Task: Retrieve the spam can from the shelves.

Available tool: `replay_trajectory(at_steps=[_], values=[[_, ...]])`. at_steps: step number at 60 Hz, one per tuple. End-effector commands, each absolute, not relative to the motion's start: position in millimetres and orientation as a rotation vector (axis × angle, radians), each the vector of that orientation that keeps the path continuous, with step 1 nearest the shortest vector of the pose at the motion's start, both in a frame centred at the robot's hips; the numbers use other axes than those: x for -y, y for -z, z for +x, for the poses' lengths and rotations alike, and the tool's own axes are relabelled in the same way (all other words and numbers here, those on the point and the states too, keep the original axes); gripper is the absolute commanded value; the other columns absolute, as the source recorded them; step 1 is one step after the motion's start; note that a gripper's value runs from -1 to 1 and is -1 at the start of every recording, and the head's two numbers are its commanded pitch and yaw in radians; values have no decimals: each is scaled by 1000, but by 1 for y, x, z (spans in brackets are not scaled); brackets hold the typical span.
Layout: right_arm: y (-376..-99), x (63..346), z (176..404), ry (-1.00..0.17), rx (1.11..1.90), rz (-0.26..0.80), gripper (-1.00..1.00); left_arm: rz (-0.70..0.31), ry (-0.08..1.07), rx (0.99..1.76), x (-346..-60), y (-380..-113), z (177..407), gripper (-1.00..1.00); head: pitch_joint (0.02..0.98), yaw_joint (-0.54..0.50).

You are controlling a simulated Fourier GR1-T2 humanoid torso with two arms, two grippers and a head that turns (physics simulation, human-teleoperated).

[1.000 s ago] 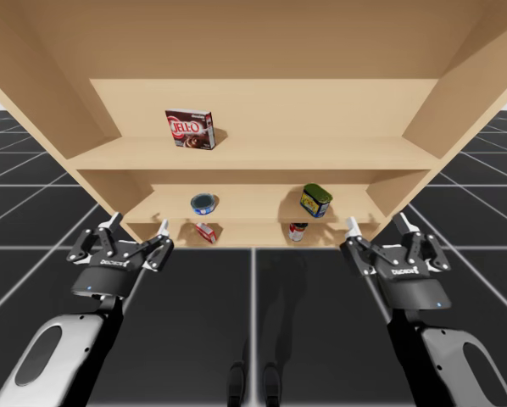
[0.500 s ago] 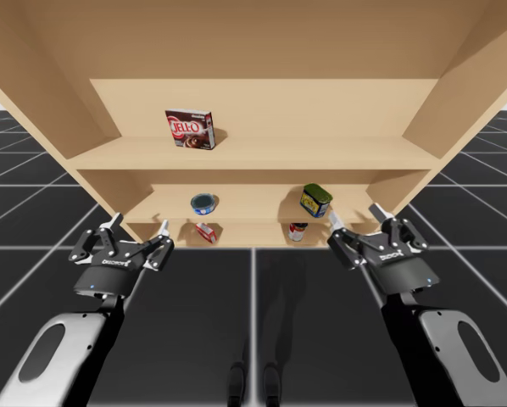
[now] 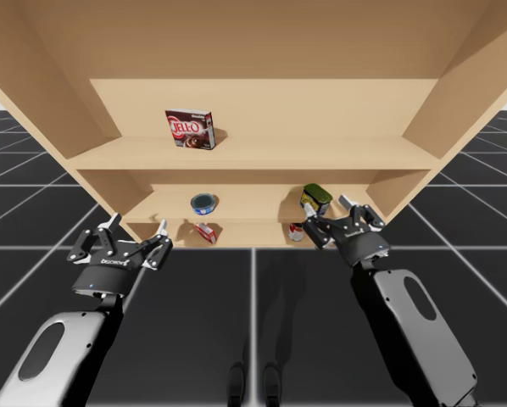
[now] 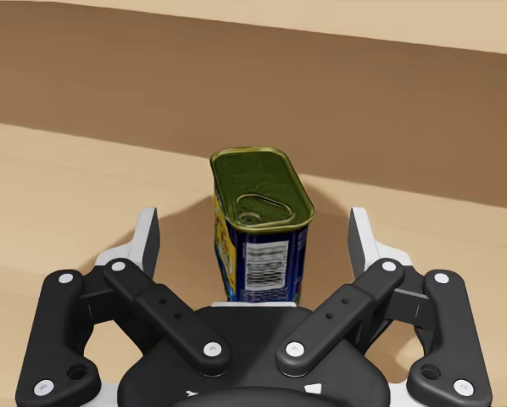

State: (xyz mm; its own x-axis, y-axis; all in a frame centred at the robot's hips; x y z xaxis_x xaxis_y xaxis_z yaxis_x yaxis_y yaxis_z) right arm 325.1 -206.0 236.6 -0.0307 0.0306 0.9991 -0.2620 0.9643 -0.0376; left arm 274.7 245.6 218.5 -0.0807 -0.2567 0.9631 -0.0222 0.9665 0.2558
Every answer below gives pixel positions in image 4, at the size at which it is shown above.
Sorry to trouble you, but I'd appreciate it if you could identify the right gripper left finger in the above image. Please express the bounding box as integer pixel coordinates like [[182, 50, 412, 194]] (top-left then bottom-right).
[[14, 206, 233, 402]]

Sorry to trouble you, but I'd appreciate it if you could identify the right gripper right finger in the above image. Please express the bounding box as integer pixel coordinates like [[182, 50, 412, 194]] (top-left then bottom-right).
[[275, 206, 494, 404]]

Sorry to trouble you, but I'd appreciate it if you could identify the green and blue rectangular can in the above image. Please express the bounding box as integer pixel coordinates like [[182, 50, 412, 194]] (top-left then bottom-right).
[[209, 145, 315, 304]]

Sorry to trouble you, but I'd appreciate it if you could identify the pale wooden shelf unit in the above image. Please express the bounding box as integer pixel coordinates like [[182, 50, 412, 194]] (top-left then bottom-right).
[[0, 0, 507, 407]]

